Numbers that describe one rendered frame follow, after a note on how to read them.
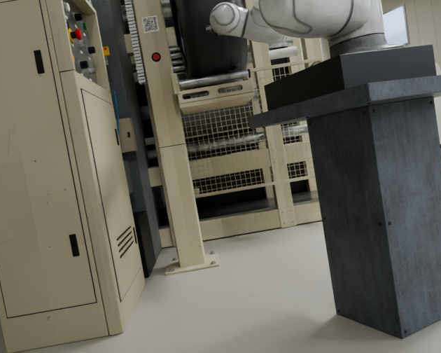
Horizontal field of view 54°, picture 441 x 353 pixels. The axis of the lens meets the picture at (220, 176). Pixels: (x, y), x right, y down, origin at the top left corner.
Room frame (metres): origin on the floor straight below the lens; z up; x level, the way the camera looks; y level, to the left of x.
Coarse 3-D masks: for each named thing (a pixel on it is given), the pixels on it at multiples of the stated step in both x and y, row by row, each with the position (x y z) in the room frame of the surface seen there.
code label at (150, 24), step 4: (152, 16) 2.15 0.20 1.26; (156, 16) 2.15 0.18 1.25; (144, 20) 2.15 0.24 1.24; (148, 20) 2.15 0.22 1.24; (152, 20) 2.15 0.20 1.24; (156, 20) 2.15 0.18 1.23; (144, 24) 2.15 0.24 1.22; (148, 24) 2.15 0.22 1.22; (152, 24) 2.15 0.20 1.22; (156, 24) 2.15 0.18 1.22; (144, 28) 2.15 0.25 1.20; (148, 28) 2.15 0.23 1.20; (152, 28) 2.15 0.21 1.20; (156, 28) 2.15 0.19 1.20; (144, 32) 2.15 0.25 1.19
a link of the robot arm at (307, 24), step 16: (272, 0) 1.06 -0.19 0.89; (288, 0) 1.03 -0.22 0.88; (304, 0) 1.03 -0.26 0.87; (320, 0) 1.05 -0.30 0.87; (336, 0) 1.08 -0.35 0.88; (352, 0) 1.13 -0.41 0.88; (272, 16) 1.07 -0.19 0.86; (288, 16) 1.05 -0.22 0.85; (304, 16) 1.05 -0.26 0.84; (320, 16) 1.07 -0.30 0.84; (336, 16) 1.10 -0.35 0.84; (288, 32) 1.10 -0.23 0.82; (304, 32) 1.10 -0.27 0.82; (320, 32) 1.12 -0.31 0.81; (336, 32) 1.17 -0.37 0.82
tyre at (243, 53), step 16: (176, 0) 2.04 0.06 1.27; (192, 0) 1.97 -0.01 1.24; (208, 0) 1.97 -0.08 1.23; (224, 0) 1.98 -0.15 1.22; (240, 0) 2.02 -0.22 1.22; (176, 16) 2.37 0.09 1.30; (192, 16) 1.96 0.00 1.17; (208, 16) 1.97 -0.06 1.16; (176, 32) 2.41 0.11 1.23; (192, 32) 1.98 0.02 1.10; (208, 32) 1.98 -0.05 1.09; (192, 48) 2.01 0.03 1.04; (208, 48) 2.00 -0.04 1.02; (224, 48) 2.02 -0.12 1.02; (240, 48) 2.04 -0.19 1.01; (192, 64) 2.07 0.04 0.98; (208, 64) 2.05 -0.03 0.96; (224, 64) 2.07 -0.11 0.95; (240, 64) 2.10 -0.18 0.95
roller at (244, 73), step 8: (232, 72) 2.09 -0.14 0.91; (240, 72) 2.09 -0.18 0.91; (248, 72) 2.09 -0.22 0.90; (184, 80) 2.08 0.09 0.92; (192, 80) 2.08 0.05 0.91; (200, 80) 2.08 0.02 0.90; (208, 80) 2.08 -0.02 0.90; (216, 80) 2.08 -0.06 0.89; (224, 80) 2.09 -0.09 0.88; (232, 80) 2.10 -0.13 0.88; (184, 88) 2.10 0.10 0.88
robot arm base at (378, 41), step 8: (352, 40) 1.19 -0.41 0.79; (360, 40) 1.18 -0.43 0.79; (368, 40) 1.18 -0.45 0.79; (376, 40) 1.18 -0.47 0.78; (384, 40) 1.20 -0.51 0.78; (336, 48) 1.22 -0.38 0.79; (344, 48) 1.20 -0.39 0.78; (352, 48) 1.19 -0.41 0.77; (360, 48) 1.18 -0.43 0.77; (368, 48) 1.17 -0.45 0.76; (376, 48) 1.17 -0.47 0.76; (384, 48) 1.18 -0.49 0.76
